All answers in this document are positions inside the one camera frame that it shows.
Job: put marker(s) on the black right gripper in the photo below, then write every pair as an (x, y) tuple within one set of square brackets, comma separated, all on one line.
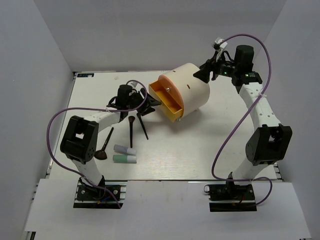
[(210, 65)]

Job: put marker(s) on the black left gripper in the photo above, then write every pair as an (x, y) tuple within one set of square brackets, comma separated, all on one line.
[(150, 102)]

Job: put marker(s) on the black makeup brush slim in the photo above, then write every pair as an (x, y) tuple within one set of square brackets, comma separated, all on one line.
[(142, 125)]

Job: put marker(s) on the black makeup brush wide head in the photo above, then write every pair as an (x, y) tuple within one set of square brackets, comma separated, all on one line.
[(131, 120)]

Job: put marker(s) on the cream round drawer organizer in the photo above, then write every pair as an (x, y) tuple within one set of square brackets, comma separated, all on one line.
[(194, 92)]

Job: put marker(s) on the yellow organizer drawer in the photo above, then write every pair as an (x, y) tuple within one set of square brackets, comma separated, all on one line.
[(168, 105)]

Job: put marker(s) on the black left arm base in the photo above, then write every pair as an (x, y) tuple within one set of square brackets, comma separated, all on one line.
[(88, 198)]

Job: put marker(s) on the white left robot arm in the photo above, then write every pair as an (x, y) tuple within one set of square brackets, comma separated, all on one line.
[(80, 139)]

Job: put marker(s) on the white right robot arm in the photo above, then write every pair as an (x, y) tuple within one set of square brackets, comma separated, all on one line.
[(270, 140)]

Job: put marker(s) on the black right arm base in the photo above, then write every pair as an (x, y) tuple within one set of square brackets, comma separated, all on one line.
[(230, 197)]

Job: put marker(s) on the black fan makeup brush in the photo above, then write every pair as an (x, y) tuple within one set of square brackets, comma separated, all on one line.
[(101, 154)]

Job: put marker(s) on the lilac white cosmetic tube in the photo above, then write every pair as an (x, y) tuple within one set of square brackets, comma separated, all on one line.
[(124, 150)]

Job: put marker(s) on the green white cosmetic tube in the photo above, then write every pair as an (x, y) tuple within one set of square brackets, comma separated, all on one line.
[(124, 159)]

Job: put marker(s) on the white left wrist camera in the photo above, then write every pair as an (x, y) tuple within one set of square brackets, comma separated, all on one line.
[(132, 83)]

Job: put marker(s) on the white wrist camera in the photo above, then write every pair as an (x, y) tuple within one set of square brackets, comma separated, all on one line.
[(132, 83), (220, 43)]

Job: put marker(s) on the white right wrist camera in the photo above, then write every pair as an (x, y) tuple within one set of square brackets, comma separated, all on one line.
[(220, 43)]

